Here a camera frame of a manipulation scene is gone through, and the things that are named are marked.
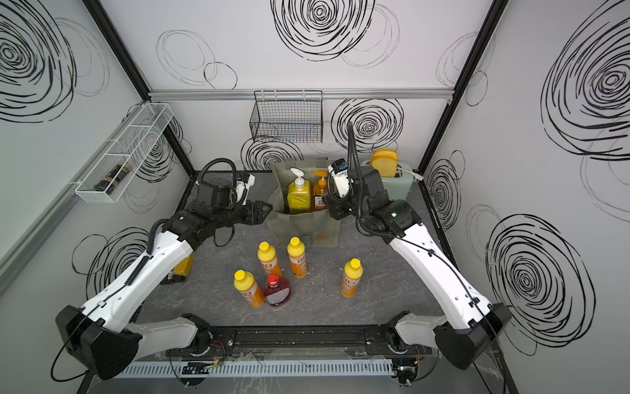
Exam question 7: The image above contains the yellow cap bottle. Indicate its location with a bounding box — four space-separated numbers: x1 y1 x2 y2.
234 270 264 308
258 241 282 277
341 259 364 298
287 236 308 278

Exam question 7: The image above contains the red soap bottle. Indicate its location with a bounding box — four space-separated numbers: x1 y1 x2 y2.
263 274 292 307

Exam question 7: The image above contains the toast slice front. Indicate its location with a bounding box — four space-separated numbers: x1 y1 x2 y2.
370 154 398 178

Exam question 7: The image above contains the green fabric shopping bag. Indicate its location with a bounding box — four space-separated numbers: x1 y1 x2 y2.
265 157 341 249

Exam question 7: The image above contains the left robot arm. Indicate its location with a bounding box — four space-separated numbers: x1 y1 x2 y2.
56 182 273 380

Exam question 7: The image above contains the black wire basket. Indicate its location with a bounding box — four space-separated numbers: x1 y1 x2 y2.
249 90 324 143

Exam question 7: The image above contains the orange pump soap bottle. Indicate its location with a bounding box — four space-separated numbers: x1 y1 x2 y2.
312 170 328 211

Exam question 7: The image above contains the white slotted cable duct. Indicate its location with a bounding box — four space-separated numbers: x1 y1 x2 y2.
118 359 395 379

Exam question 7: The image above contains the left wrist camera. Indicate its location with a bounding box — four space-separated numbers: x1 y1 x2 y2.
236 172 255 205

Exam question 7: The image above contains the toast slice back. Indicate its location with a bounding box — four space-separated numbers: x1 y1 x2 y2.
374 149 399 159

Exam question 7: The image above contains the toast slice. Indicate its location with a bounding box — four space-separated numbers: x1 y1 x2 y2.
370 154 398 178
374 149 399 159

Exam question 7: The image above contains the white wire shelf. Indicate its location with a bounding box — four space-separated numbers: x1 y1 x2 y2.
75 103 173 204

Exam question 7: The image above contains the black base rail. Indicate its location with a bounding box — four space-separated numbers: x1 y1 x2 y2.
122 323 498 358

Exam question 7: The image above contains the yellow pump soap bottle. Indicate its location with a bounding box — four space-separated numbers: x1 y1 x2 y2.
287 167 312 215

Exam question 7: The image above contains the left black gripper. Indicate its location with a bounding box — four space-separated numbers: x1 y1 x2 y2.
215 199 274 231

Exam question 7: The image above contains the dark item in shelf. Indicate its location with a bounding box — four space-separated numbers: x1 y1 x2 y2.
94 164 131 195

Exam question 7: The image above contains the yellow object behind left arm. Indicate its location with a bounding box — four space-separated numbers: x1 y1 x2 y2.
160 254 195 285

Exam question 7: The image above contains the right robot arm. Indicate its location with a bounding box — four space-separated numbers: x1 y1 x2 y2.
324 159 512 370

